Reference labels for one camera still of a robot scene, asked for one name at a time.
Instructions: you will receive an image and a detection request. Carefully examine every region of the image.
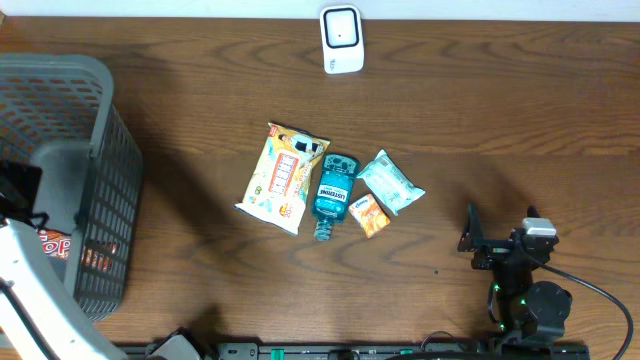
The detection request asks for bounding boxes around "orange tissue pack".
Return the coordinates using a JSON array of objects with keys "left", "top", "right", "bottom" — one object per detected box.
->
[{"left": 349, "top": 194, "right": 390, "bottom": 238}]

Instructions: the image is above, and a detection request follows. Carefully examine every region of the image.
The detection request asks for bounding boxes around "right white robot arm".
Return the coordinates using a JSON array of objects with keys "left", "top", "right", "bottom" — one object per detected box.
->
[{"left": 457, "top": 204, "right": 572, "bottom": 349}]

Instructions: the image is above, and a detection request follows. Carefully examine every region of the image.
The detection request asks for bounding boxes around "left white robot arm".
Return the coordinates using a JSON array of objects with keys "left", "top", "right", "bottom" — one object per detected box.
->
[{"left": 1, "top": 160, "right": 209, "bottom": 360}]

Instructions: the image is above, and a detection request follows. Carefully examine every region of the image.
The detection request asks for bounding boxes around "grey plastic shopping basket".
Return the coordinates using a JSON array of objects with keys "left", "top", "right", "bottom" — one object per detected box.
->
[{"left": 1, "top": 54, "right": 143, "bottom": 321}]

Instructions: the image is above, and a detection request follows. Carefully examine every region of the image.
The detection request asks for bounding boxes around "red Top chocolate bar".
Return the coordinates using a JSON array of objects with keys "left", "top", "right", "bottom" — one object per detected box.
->
[{"left": 37, "top": 228, "right": 119, "bottom": 271}]

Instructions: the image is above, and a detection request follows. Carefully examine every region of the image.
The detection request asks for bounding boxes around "light blue wet wipes pack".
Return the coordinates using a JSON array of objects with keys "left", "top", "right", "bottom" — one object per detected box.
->
[{"left": 357, "top": 149, "right": 426, "bottom": 216}]

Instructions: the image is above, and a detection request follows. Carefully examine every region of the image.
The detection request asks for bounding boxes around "teal Listerine mouthwash bottle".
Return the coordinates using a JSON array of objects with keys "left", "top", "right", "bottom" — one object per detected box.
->
[{"left": 312, "top": 153, "right": 360, "bottom": 241}]

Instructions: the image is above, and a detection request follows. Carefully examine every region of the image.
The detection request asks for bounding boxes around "yellow snack bag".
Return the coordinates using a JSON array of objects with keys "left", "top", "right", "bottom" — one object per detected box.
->
[{"left": 235, "top": 123, "right": 330, "bottom": 235}]

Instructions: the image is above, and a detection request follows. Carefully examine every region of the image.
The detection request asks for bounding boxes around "white barcode scanner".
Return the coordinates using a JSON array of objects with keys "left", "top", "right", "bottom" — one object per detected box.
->
[{"left": 319, "top": 5, "right": 365, "bottom": 75}]

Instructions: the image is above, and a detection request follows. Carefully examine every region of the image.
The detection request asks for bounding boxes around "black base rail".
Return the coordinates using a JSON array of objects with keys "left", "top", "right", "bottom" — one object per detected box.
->
[{"left": 119, "top": 341, "right": 591, "bottom": 360}]

